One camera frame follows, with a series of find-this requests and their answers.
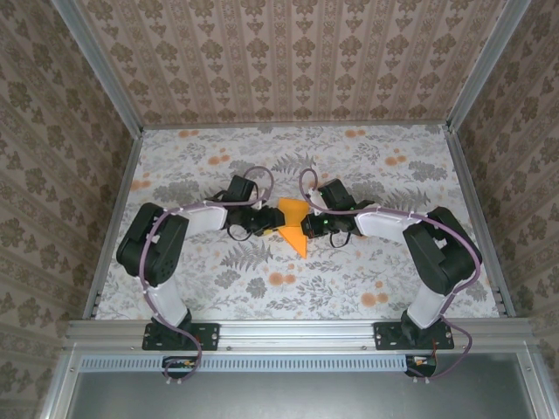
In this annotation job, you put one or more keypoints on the orange paper sheet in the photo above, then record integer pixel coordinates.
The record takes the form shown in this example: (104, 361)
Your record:
(293, 214)

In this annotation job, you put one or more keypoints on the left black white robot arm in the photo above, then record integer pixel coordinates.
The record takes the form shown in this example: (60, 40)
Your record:
(153, 244)

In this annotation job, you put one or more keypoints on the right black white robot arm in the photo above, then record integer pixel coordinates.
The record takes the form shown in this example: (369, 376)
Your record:
(441, 253)

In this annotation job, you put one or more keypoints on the floral table cover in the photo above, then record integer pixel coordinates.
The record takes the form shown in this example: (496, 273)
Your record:
(305, 283)

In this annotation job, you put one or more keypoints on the grey metal panel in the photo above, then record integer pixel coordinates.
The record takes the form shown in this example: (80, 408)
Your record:
(297, 397)

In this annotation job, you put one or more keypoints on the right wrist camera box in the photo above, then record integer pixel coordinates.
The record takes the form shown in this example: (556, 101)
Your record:
(336, 194)

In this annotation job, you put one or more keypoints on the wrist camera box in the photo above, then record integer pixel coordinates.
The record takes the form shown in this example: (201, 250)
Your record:
(242, 188)
(336, 194)

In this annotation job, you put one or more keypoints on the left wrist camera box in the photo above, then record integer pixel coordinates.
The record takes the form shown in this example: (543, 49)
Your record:
(242, 188)

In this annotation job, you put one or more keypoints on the aluminium table edge rail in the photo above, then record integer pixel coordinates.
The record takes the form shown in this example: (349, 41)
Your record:
(305, 125)
(121, 196)
(471, 196)

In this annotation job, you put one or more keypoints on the wide aluminium mounting rail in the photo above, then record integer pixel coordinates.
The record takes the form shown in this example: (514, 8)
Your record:
(297, 334)

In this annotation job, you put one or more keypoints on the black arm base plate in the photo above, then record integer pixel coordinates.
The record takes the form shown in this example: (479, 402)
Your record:
(209, 336)
(384, 336)

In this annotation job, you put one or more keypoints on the aluminium frame post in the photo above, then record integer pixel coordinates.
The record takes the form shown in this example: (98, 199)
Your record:
(104, 70)
(485, 65)

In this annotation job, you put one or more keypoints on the aluminium frame bar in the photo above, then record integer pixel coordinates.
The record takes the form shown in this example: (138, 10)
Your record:
(533, 384)
(59, 384)

